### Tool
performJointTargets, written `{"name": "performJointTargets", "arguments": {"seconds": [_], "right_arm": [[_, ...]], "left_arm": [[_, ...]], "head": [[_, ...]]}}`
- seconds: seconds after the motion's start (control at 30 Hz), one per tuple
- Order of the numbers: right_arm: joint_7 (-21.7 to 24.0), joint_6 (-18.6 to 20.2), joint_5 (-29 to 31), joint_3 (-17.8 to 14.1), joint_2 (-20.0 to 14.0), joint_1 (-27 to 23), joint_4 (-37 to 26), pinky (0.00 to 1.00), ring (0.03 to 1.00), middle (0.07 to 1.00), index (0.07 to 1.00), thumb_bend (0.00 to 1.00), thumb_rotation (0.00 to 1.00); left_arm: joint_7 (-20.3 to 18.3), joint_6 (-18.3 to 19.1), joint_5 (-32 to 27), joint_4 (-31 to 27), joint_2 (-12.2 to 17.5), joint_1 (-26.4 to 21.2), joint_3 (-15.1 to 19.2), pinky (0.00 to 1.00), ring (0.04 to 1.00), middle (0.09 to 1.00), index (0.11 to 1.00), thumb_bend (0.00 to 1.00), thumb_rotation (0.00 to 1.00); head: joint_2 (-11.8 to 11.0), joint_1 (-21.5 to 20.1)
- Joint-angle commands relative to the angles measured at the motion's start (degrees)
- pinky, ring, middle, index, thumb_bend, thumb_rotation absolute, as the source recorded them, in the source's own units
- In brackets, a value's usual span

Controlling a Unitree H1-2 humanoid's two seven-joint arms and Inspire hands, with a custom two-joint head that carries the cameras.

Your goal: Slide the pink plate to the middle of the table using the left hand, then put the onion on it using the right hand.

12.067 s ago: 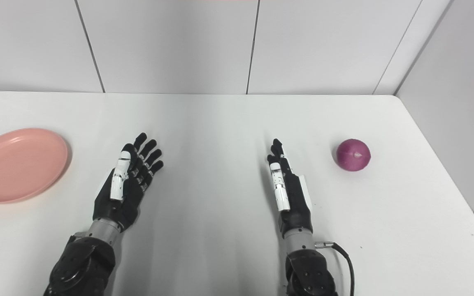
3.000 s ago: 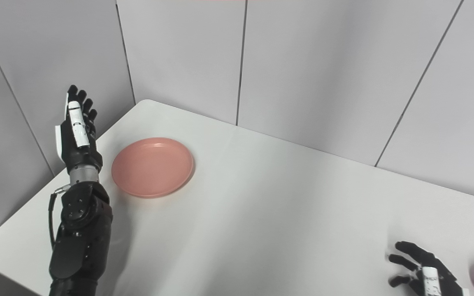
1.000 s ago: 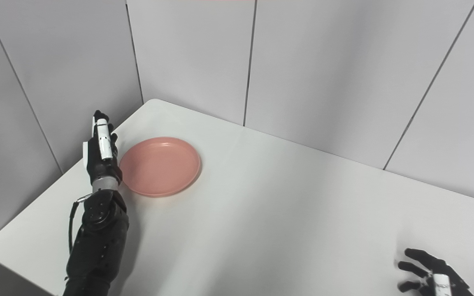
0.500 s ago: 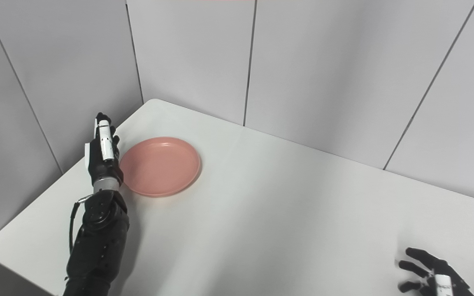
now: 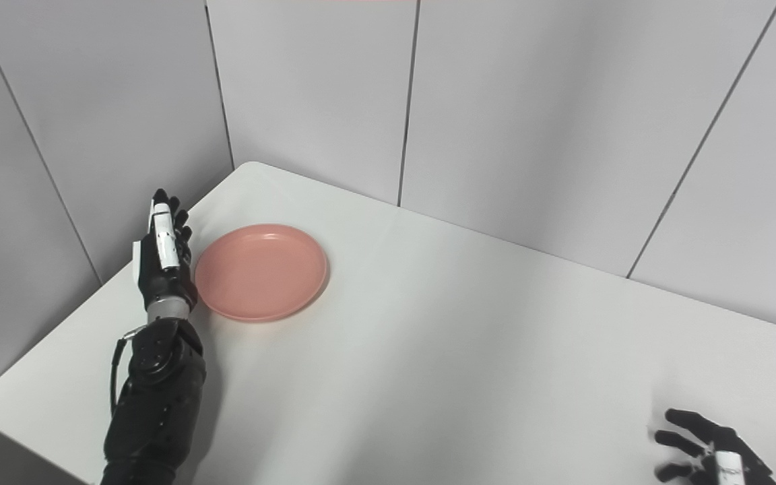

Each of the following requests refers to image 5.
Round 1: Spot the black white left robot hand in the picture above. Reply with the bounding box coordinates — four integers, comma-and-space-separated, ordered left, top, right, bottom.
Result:
132, 189, 199, 314

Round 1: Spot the pink round plate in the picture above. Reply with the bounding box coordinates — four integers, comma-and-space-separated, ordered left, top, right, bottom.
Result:
194, 224, 329, 323

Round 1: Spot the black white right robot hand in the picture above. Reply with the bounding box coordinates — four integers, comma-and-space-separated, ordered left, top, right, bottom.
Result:
654, 408, 776, 485

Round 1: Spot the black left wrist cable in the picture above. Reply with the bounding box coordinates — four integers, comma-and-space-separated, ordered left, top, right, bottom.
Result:
110, 327, 148, 415

